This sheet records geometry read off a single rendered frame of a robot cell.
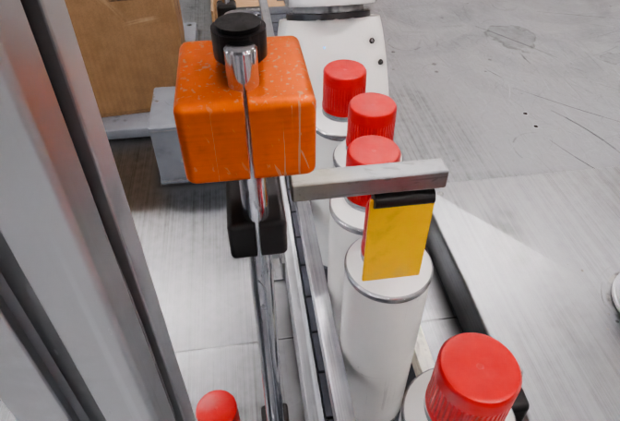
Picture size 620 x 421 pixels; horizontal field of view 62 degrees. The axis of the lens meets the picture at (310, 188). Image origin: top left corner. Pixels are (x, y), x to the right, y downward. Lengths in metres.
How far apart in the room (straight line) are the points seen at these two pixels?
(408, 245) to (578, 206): 0.41
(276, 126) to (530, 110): 0.76
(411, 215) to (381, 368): 0.14
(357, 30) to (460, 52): 0.58
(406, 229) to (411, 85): 0.67
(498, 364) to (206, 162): 0.14
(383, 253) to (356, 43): 0.25
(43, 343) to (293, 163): 0.10
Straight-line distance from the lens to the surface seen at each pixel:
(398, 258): 0.26
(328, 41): 0.46
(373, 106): 0.36
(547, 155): 0.80
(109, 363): 0.18
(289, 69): 0.17
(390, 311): 0.30
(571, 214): 0.63
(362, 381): 0.37
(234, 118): 0.15
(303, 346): 0.47
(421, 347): 0.43
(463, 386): 0.22
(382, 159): 0.31
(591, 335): 0.53
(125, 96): 0.81
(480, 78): 0.96
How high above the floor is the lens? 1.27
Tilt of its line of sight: 41 degrees down
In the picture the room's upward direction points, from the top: straight up
